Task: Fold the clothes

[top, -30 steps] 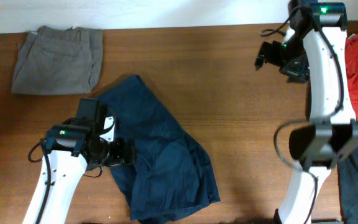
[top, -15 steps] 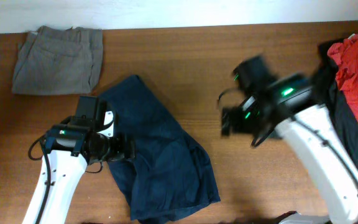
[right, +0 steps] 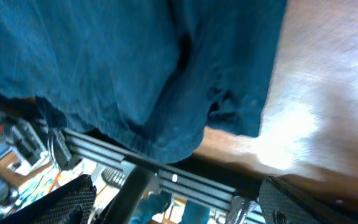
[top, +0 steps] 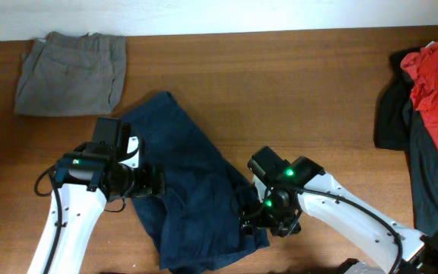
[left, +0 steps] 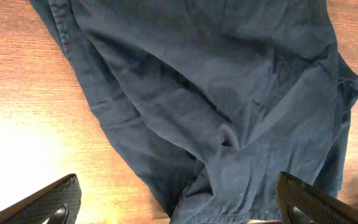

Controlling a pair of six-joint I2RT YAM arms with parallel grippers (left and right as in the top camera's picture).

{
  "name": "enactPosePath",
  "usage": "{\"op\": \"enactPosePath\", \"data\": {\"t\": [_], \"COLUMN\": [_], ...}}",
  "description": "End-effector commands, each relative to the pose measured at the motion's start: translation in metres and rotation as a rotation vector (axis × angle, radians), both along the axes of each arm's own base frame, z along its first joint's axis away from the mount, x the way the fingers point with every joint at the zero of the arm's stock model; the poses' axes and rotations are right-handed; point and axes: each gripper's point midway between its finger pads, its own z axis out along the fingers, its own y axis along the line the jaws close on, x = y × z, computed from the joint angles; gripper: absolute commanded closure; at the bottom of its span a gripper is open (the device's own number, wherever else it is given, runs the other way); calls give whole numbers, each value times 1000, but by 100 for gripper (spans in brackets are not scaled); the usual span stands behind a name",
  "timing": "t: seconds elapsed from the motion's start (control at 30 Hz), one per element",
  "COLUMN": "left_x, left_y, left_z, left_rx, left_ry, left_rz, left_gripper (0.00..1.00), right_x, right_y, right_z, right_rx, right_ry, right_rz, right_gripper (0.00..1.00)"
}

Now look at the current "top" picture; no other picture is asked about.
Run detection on navy blue shorts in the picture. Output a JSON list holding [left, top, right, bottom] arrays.
[[122, 91, 269, 273]]

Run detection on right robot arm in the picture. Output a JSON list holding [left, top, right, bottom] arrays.
[[238, 146, 438, 273]]

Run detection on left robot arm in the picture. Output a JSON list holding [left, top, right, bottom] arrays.
[[28, 118, 166, 273]]

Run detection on folded grey shorts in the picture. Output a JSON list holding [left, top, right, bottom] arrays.
[[14, 32, 127, 117]]

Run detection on black garment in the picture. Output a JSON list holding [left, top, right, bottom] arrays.
[[373, 47, 421, 151]]

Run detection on dark grey garment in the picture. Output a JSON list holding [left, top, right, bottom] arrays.
[[402, 101, 438, 236]]

